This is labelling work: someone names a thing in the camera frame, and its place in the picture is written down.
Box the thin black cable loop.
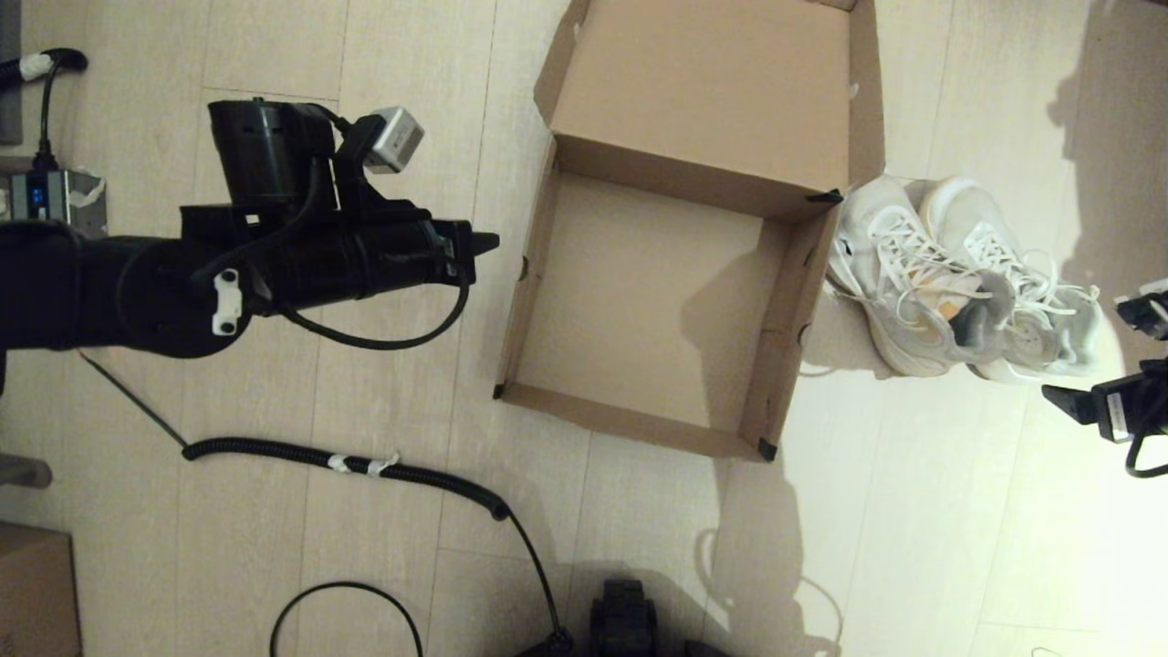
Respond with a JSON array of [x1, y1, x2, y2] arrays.
[[269, 581, 426, 657]]

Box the grey power supply box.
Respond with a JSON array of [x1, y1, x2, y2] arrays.
[[0, 169, 109, 240]]

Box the grey furniture foot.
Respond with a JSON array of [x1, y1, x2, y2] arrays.
[[0, 454, 51, 491]]

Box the dark grey panel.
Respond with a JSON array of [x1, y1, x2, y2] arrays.
[[0, 0, 21, 145]]

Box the white sneaker orange insole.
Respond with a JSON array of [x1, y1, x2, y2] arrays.
[[826, 175, 1018, 377]]

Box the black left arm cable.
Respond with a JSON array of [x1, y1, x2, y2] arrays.
[[187, 102, 472, 352]]

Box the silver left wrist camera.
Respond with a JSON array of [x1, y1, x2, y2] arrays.
[[363, 107, 426, 174]]

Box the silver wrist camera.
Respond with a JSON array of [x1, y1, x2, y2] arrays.
[[1115, 290, 1168, 340], [363, 107, 426, 174]]

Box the black power cable white tape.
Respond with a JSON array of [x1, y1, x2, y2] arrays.
[[0, 48, 89, 172]]

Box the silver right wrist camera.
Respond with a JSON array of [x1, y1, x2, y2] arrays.
[[1115, 290, 1168, 340]]

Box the black robot torso part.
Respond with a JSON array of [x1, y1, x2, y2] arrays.
[[589, 577, 660, 657]]

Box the brown cardboard shoe box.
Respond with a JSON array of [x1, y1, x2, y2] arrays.
[[493, 0, 886, 462]]

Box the small brown cardboard carton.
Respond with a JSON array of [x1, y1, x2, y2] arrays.
[[0, 522, 81, 657]]

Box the black corrugated cable conduit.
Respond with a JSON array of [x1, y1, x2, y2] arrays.
[[78, 351, 574, 656]]

